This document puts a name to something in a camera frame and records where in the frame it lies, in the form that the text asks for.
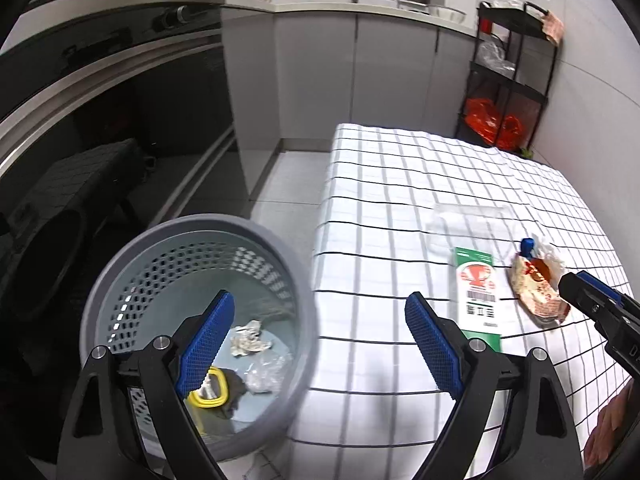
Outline checkered cloth on cart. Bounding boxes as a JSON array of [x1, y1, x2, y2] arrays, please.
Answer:
[[542, 11, 565, 48]]

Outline grey kitchen cabinets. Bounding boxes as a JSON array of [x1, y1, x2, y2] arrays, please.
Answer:
[[221, 0, 474, 194]]

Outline red cream snack wrapper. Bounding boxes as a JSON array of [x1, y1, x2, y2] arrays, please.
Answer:
[[508, 254, 570, 324]]

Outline white paper ball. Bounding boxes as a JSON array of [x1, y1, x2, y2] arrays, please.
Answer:
[[230, 320, 272, 358]]

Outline yellow lid food container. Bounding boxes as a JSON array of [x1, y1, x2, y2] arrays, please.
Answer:
[[186, 366, 230, 436]]

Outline white grid tablecloth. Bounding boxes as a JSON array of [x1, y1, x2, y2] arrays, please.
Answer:
[[219, 121, 637, 480]]

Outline black oven front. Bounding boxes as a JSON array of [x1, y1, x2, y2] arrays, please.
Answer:
[[1, 3, 248, 463]]

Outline steel bowl on counter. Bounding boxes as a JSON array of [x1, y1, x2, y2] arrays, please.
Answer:
[[427, 4, 466, 24]]

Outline grey perforated trash basket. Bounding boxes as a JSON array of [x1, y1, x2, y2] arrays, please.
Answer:
[[79, 214, 318, 462]]

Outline dark grey cloth rag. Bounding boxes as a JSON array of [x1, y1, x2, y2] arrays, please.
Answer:
[[201, 368, 247, 419]]

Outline green white carton box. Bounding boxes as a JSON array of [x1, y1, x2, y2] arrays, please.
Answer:
[[454, 247, 501, 352]]

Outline red plastic bag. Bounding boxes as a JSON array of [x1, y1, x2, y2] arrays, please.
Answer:
[[464, 98, 525, 152]]

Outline black shelf cart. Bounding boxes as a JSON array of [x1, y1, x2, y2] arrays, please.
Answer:
[[454, 0, 562, 159]]

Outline person's right hand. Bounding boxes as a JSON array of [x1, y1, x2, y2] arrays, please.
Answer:
[[584, 379, 634, 468]]

